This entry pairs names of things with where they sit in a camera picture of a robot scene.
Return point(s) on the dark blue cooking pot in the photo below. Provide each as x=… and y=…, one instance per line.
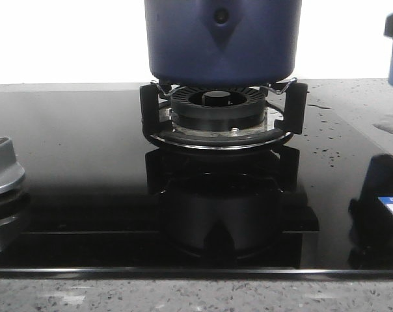
x=222, y=43

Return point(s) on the black pot support grate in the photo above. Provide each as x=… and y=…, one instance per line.
x=284, y=117

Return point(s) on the black gas burner head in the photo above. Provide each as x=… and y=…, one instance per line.
x=217, y=110

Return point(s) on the black glass cooktop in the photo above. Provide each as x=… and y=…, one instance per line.
x=99, y=201

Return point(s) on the silver stove control knob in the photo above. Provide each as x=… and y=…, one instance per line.
x=12, y=172

